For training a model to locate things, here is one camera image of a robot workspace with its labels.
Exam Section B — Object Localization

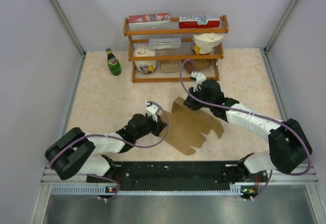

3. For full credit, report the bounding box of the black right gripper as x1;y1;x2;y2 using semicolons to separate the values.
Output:
184;85;214;111

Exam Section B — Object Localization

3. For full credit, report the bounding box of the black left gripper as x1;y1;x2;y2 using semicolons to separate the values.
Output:
134;114;168;141

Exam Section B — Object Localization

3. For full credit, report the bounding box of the brown cardboard box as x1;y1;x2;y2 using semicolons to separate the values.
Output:
160;97;224;156

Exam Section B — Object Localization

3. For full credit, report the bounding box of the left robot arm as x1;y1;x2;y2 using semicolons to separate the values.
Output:
45;114;170;182

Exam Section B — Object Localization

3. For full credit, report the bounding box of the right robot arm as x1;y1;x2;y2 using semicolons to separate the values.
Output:
184;74;313;181

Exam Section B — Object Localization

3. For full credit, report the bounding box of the red white carton box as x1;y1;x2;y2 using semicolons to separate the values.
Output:
178;15;221;29

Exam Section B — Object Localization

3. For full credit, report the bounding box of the red foil wrap box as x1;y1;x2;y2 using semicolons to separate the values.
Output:
128;13;171;30

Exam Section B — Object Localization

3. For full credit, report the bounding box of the brown scouring pad pack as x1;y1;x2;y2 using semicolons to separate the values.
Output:
184;59;211;74

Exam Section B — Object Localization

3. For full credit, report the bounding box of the white bag upper shelf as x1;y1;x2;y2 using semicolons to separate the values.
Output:
191;33;224;55

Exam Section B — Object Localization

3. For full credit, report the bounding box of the tan sponge block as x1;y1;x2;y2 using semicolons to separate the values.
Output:
160;60;179;73

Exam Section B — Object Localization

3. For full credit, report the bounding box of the orange wooden shelf rack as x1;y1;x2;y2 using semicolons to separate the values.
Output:
123;15;229;83

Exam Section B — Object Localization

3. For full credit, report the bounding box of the green glass bottle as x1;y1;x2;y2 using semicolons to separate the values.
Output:
106;48;122;76

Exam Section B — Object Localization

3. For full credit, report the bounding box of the clear plastic container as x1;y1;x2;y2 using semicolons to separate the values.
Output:
148;38;181;49

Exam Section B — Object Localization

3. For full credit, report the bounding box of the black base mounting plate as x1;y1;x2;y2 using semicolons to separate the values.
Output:
86;160;270;191

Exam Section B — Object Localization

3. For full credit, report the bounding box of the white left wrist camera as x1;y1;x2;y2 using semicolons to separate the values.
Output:
145;101;161;122

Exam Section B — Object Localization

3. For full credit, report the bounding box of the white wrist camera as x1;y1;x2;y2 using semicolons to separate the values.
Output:
191;71;206;92
145;101;161;122

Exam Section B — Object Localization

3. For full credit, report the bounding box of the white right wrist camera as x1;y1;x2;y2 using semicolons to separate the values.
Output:
191;71;206;92

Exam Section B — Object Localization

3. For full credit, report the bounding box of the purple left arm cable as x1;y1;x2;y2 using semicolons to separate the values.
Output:
49;101;170;218

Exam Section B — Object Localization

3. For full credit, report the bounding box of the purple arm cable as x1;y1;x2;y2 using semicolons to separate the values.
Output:
49;101;170;218
179;59;312;201

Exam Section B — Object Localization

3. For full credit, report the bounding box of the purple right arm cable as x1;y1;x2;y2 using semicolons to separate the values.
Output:
179;59;312;201

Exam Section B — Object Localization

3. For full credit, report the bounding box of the grey slotted cable duct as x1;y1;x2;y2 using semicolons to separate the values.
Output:
50;184;258;196

